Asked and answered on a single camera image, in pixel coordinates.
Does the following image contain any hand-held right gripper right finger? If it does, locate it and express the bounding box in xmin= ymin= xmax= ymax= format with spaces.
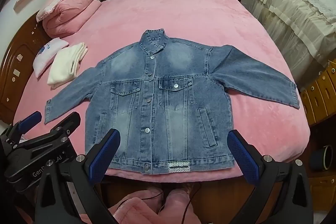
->
xmin=227 ymin=130 xmax=315 ymax=224

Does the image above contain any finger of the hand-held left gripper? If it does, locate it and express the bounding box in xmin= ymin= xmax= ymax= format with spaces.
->
xmin=50 ymin=111 xmax=81 ymax=141
xmin=5 ymin=111 xmax=43 ymax=142

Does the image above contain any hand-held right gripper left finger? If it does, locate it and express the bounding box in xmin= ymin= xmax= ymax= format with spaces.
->
xmin=34 ymin=128 xmax=122 ymax=224

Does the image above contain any blue denim jacket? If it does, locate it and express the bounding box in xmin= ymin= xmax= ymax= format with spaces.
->
xmin=44 ymin=29 xmax=300 ymax=175

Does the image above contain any wooden bed headboard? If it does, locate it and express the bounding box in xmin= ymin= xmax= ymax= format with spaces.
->
xmin=0 ymin=14 xmax=53 ymax=122

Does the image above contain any folded white garment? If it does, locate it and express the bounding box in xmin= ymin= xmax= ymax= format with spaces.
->
xmin=47 ymin=42 xmax=88 ymax=88

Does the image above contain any person's pink fleece clothing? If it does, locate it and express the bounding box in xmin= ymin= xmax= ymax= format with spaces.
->
xmin=79 ymin=185 xmax=202 ymax=224

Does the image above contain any folded pale pink printed garment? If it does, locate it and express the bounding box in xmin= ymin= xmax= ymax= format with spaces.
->
xmin=33 ymin=38 xmax=69 ymax=79

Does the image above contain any dark round container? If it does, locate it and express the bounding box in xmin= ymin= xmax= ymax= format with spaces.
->
xmin=310 ymin=145 xmax=334 ymax=172

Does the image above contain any yellow wooden drawer cabinet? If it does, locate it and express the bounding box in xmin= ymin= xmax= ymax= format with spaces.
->
xmin=299 ymin=61 xmax=336 ymax=126

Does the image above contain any folded pink quilt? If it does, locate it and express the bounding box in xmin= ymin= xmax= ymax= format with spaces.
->
xmin=42 ymin=0 xmax=101 ymax=38

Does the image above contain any cream lace furniture cover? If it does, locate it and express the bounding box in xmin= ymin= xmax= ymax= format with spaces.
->
xmin=241 ymin=0 xmax=336 ymax=67

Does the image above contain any pink plush bed blanket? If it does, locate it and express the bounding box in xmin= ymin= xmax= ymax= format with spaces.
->
xmin=13 ymin=0 xmax=311 ymax=184

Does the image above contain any black cable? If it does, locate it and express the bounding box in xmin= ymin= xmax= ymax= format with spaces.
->
xmin=181 ymin=185 xmax=202 ymax=224

